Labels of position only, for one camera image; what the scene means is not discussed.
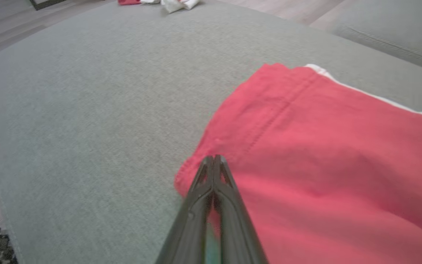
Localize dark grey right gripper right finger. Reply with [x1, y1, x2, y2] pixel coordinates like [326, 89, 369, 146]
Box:
[213, 155, 269, 264]

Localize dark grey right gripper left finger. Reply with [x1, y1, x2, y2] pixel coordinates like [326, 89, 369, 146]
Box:
[155, 155, 214, 264]

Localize red shorts with white trim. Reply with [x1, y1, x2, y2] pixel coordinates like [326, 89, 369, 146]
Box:
[174, 62, 422, 264]

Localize grey fabric sofa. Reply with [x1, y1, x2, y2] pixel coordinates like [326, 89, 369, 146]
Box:
[0, 0, 422, 264]

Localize crumpled white cloth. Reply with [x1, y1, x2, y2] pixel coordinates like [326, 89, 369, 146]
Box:
[141, 0, 201, 14]

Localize grey sofa back cushion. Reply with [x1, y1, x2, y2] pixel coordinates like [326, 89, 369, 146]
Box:
[330, 0, 422, 76]

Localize dark framed board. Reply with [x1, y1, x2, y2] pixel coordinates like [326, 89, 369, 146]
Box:
[29, 0, 69, 11]

